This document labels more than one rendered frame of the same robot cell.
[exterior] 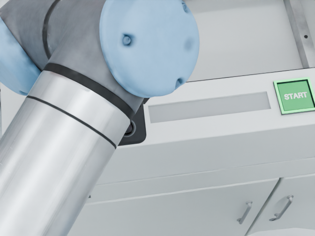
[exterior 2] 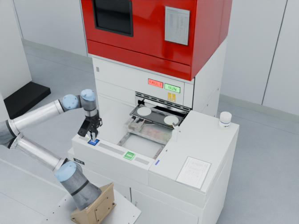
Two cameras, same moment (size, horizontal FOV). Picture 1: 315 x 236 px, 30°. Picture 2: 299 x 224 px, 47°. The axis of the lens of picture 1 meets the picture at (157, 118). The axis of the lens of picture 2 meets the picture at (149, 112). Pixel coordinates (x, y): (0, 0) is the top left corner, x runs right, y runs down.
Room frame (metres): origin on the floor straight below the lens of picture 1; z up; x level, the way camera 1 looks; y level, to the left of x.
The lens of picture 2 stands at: (-0.59, -1.22, 2.43)
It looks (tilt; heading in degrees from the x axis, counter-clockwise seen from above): 39 degrees down; 40
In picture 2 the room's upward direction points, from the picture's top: 1 degrees counter-clockwise
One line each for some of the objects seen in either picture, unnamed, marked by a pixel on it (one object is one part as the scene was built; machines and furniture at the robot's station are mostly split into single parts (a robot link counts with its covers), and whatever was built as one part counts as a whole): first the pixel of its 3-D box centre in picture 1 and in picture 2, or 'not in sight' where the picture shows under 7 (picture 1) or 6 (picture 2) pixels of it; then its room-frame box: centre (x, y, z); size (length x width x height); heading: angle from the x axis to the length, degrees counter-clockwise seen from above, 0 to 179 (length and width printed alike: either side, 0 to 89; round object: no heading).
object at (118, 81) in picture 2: not in sight; (140, 87); (0.95, 0.16, 1.02); 0.82 x 0.03 x 0.40; 101
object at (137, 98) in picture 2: not in sight; (161, 108); (0.97, -0.02, 0.89); 0.44 x 0.02 x 0.10; 101
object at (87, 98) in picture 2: not in sight; (88, 99); (0.38, 0.06, 1.28); 0.09 x 0.08 x 0.11; 145
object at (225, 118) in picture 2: not in sight; (224, 120); (1.01, -0.51, 1.01); 0.07 x 0.07 x 0.10
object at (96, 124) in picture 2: not in sight; (92, 120); (0.39, 0.06, 1.12); 0.09 x 0.08 x 0.12; 11
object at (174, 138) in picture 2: not in sight; (175, 131); (0.71, -0.34, 1.03); 0.06 x 0.04 x 0.13; 11
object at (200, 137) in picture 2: not in sight; (196, 154); (0.75, -0.47, 0.89); 0.62 x 0.35 x 0.14; 11
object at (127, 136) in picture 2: not in sight; (130, 132); (0.68, 0.03, 0.84); 0.50 x 0.02 x 0.03; 11
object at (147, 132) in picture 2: not in sight; (149, 133); (0.73, -0.10, 0.87); 0.36 x 0.08 x 0.03; 101
